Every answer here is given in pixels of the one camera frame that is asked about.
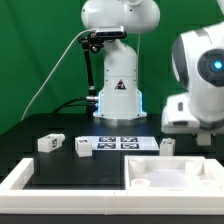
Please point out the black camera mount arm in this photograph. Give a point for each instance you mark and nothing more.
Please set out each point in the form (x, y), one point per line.
(89, 63)

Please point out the white square table top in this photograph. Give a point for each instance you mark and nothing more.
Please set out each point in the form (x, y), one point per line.
(173, 173)

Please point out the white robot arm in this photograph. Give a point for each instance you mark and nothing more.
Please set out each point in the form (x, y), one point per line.
(197, 62)

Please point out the grey mounted camera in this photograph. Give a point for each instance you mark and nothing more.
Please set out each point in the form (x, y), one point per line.
(110, 32)

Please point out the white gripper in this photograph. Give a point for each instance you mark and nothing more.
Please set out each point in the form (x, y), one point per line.
(177, 119)

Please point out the white fiducial marker sheet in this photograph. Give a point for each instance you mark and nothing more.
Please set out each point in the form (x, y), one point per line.
(119, 142)

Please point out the white U-shaped obstacle fence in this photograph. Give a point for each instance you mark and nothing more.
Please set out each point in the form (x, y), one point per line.
(15, 199)

